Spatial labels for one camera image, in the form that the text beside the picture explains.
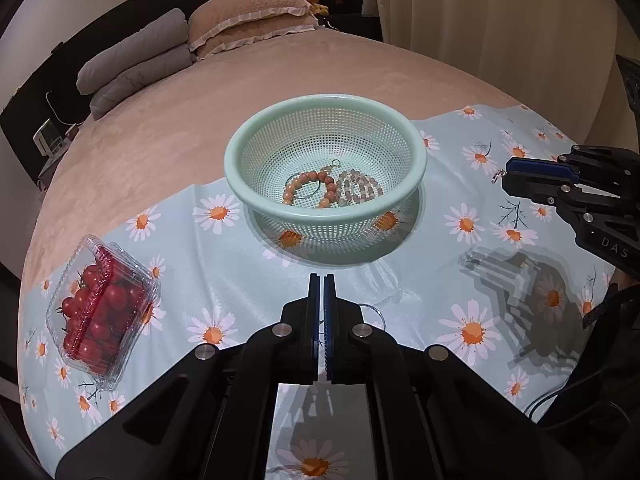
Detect silver hoop rings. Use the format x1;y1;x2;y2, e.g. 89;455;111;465
357;301;388;332

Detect silver oval pendant charm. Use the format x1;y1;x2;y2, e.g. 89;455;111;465
491;169;506;183

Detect orange bead bracelet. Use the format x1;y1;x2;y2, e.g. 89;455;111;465
281;169;342;210

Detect light blue daisy cloth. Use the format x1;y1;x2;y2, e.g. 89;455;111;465
18;105;614;471

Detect cream curtain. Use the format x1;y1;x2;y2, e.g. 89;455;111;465
362;0;639;148

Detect mint green plastic colander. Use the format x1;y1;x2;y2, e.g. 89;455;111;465
224;94;427;244

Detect clear box of cherry tomatoes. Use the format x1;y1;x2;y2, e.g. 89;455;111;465
46;235;160;390

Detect beige bed blanket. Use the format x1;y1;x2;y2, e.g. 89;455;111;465
22;29;514;290

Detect small brown teddy bear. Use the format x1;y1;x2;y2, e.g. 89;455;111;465
306;0;329;16

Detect lower grey folded pillow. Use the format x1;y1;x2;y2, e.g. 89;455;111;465
89;44;195;120

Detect grey folded pillow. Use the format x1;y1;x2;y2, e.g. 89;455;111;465
76;8;188;96
89;44;195;120

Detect white bedside device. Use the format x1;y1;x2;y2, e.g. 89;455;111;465
32;119;68;158

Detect lower beige ruffled pillow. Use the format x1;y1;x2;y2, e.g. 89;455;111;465
195;14;318;60

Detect beige ruffled pillow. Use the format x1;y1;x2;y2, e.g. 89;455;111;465
188;0;310;51
195;14;318;60

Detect upper grey folded pillow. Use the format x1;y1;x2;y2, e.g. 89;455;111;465
76;8;188;96

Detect black headboard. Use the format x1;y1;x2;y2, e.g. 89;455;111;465
1;0;362;181

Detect upper beige ruffled pillow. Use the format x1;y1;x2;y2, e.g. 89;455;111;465
188;0;310;51

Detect thin silver bangle ring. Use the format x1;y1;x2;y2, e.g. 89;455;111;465
285;171;324;201

